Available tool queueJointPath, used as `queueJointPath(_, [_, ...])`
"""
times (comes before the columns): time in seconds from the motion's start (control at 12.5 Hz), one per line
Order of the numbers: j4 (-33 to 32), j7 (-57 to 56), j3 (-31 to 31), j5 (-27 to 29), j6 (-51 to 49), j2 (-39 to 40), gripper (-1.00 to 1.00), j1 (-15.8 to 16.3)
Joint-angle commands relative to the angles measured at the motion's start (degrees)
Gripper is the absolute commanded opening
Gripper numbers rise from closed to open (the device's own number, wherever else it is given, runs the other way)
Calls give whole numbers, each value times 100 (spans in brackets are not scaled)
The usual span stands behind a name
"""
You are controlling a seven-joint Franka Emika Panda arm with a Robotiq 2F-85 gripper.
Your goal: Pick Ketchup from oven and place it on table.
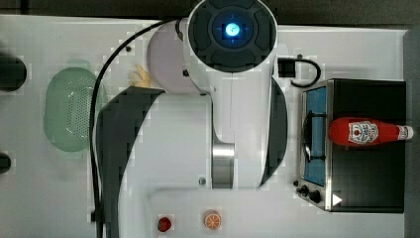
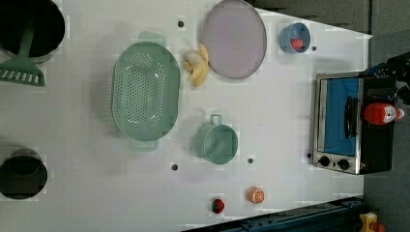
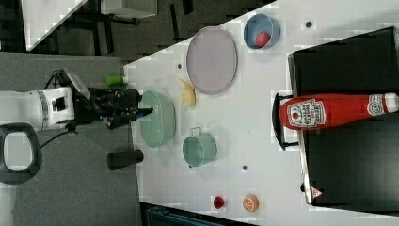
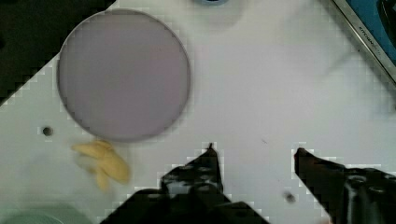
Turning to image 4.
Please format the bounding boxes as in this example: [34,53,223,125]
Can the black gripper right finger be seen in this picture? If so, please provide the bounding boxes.
[293,147,396,224]

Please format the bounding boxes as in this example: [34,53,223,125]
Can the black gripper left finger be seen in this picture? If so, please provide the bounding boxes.
[101,145,269,224]

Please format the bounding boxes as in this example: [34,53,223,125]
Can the silver black toaster oven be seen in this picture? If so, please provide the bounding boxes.
[330,0,396,81]

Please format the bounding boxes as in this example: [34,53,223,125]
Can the yellow toy banana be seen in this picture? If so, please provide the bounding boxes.
[72,140,131,191]

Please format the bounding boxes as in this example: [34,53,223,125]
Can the lilac round plate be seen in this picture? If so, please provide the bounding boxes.
[57,9,191,142]

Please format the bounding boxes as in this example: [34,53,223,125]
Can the green colander basket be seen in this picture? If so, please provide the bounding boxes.
[1,204,93,224]

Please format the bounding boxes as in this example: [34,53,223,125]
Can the blue bowl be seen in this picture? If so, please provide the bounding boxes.
[192,0,229,7]

